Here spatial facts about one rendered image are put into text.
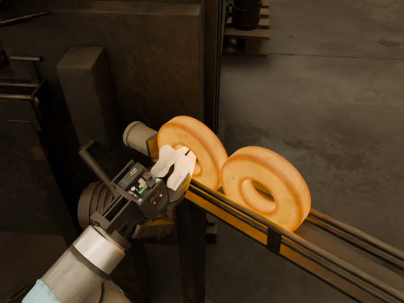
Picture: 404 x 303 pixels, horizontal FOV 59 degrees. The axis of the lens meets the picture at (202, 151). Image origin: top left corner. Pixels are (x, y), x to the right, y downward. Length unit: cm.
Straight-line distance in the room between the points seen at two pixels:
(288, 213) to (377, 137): 145
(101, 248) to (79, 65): 38
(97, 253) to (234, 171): 24
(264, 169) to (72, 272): 32
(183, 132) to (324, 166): 118
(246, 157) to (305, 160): 119
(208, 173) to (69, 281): 28
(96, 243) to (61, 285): 7
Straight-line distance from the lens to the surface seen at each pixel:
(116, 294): 66
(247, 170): 55
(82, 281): 57
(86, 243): 57
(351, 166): 176
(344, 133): 194
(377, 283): 55
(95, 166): 84
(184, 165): 61
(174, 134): 63
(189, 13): 78
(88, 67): 77
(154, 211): 59
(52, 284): 58
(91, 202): 85
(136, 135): 74
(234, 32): 245
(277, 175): 52
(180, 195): 60
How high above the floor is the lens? 116
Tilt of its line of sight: 43 degrees down
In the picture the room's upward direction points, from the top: straight up
